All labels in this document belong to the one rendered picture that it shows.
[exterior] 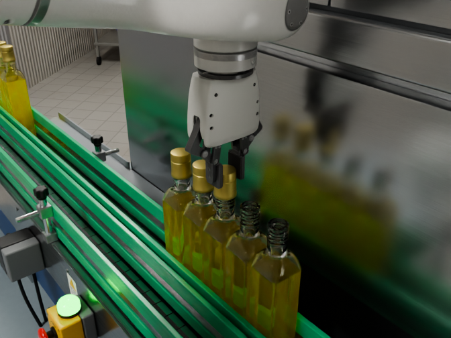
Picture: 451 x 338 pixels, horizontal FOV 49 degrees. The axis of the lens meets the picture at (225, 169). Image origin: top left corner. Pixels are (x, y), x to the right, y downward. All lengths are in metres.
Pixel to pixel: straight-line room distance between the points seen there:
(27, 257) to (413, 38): 0.95
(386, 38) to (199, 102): 0.25
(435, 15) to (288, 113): 0.26
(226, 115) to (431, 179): 0.27
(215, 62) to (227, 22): 0.12
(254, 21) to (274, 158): 0.35
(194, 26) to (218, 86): 0.15
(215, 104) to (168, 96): 0.47
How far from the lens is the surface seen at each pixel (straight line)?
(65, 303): 1.03
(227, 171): 0.74
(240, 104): 0.68
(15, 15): 0.48
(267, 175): 0.87
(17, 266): 1.25
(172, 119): 1.13
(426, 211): 0.68
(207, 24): 0.53
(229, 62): 0.64
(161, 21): 0.53
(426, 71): 0.64
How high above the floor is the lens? 1.70
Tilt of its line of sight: 28 degrees down
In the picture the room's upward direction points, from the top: straight up
